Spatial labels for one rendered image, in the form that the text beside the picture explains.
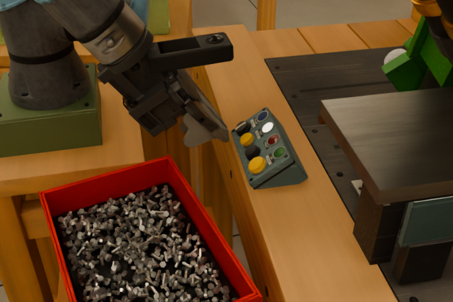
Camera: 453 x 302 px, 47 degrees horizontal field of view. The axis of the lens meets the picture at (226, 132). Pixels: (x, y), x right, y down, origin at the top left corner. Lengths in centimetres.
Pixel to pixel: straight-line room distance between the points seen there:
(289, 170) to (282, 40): 58
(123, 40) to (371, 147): 31
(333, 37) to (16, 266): 91
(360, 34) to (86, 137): 75
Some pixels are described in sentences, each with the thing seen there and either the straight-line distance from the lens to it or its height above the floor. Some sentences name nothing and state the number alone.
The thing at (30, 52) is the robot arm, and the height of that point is 104.
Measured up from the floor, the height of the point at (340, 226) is 90.
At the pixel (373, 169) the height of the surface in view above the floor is 113.
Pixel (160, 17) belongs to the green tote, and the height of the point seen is 85.
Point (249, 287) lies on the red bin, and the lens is 67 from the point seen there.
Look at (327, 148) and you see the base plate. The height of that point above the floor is 90.
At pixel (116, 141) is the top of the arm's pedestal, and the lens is 103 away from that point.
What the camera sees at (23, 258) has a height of 64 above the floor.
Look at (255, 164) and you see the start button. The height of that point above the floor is 94.
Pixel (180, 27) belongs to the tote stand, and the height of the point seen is 79.
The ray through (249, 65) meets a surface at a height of 90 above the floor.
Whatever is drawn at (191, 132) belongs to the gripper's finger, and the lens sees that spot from 74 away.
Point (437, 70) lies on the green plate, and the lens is 75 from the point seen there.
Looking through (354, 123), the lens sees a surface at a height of 113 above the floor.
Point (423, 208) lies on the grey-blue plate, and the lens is 65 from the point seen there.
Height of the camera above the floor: 145
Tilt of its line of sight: 35 degrees down
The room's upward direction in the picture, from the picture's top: straight up
